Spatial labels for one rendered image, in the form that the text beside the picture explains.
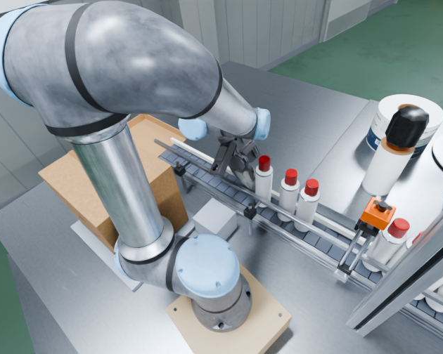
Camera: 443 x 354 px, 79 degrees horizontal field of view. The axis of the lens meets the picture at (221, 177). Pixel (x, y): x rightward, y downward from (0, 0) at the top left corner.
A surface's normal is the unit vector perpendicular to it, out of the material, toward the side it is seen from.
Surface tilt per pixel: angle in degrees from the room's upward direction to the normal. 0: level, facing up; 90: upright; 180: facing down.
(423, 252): 90
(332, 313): 0
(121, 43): 53
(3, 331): 0
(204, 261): 4
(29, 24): 25
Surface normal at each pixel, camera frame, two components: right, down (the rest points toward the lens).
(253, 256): -0.09, -0.66
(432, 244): -0.63, 0.61
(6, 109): 0.64, 0.53
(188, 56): 0.71, 0.02
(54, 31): -0.31, -0.08
